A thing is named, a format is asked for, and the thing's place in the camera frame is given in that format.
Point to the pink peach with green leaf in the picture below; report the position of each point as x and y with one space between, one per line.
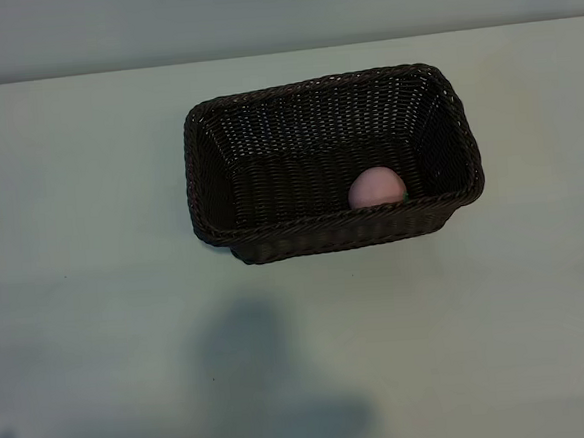
375 188

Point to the dark brown woven wicker basket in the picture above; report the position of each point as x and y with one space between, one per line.
289 179

